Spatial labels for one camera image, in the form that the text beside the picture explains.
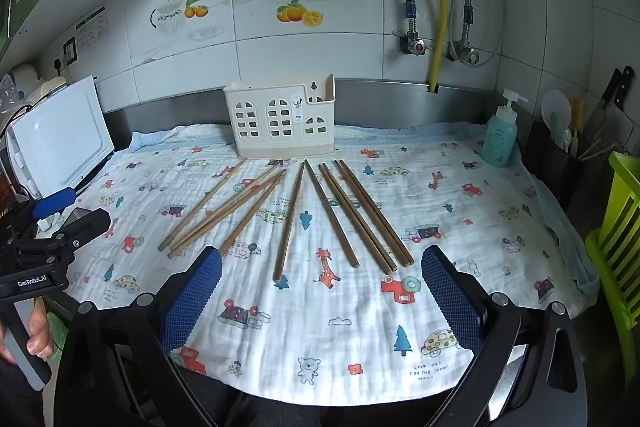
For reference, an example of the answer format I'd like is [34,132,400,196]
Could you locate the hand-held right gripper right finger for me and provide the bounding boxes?
[421,245,588,427]

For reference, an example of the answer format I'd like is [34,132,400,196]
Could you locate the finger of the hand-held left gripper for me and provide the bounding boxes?
[33,187,77,218]
[62,208,112,241]

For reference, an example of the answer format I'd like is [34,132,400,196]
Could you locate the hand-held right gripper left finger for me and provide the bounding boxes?
[54,246,223,427]

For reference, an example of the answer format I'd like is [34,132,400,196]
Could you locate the group of wooden chopsticks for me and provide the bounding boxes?
[158,159,415,283]

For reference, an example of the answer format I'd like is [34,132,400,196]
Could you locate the white plastic utensil holder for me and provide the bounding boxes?
[223,74,336,158]

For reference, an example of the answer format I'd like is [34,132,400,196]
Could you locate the person's left hand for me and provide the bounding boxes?
[0,296,54,365]

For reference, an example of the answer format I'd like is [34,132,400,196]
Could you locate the white printed cloth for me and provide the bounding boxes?
[65,122,601,405]

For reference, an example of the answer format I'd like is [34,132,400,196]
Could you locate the white rice cooker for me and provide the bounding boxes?
[12,64,69,108]

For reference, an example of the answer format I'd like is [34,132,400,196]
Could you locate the teal pump soap bottle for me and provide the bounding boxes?
[480,89,529,168]

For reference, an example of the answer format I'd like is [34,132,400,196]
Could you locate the black utensil caddy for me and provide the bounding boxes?
[524,121,617,210]

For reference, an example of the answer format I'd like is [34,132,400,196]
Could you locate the green plastic rack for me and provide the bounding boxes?
[584,151,640,360]

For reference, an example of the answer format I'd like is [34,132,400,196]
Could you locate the white plastic ladle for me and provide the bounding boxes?
[540,89,573,144]

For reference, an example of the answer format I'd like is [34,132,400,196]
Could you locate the yellow brush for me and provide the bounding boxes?
[569,99,586,158]

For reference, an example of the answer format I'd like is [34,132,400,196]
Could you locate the white wall sticker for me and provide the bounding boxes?
[75,6,109,51]

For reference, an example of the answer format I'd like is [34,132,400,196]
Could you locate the metal wall valve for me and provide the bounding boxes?
[449,45,481,66]

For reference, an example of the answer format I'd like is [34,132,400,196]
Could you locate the black handle cleaver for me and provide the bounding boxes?
[584,66,636,138]

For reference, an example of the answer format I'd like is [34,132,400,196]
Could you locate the red handle wall valve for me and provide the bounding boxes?
[397,31,430,56]

